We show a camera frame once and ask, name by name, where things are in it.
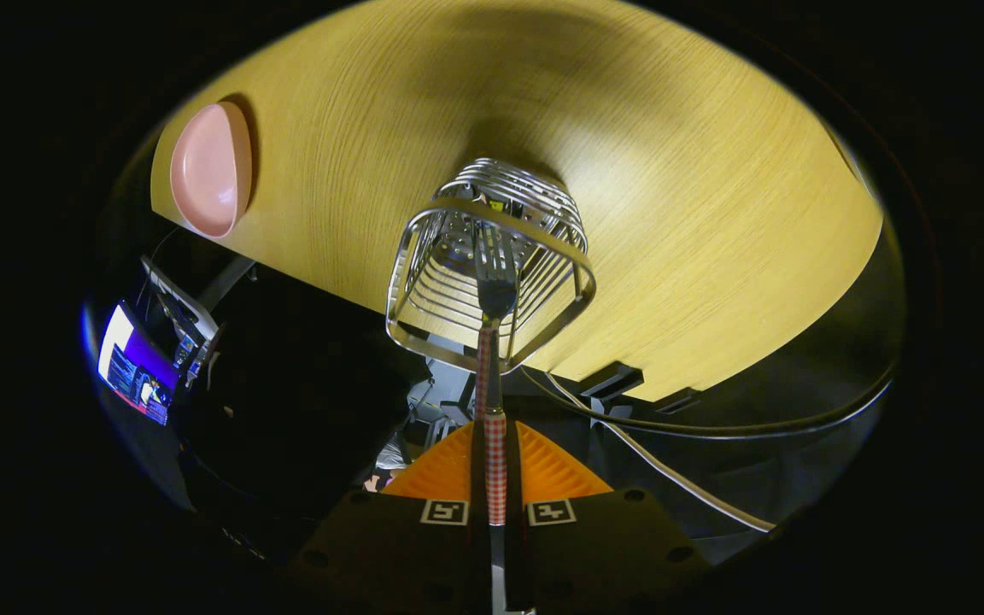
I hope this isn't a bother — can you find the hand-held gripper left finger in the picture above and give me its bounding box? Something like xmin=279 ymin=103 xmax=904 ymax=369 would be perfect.
xmin=287 ymin=420 xmax=493 ymax=615

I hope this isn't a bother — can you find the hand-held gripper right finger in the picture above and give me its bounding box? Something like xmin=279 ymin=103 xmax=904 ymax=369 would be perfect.
xmin=505 ymin=420 xmax=711 ymax=615

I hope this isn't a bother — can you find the checked handle fork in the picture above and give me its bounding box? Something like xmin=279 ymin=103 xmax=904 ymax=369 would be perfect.
xmin=472 ymin=224 xmax=520 ymax=526

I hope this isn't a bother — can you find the black table clamp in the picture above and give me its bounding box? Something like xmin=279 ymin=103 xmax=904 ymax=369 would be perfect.
xmin=579 ymin=361 xmax=645 ymax=401

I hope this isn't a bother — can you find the grey metal stand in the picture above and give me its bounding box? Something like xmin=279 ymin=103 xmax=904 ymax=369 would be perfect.
xmin=140 ymin=255 xmax=221 ymax=387

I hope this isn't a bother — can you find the computer monitor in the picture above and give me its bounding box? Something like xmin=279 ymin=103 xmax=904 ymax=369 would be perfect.
xmin=97 ymin=301 xmax=181 ymax=426

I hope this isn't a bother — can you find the pink oval plate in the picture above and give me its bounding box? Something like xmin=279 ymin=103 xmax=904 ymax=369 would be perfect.
xmin=169 ymin=102 xmax=254 ymax=240

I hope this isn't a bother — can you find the white cable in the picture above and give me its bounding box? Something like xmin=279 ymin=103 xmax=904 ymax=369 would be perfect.
xmin=519 ymin=367 xmax=776 ymax=534

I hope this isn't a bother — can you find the metal wire cutlery holder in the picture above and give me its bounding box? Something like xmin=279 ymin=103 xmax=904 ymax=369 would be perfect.
xmin=385 ymin=157 xmax=597 ymax=375

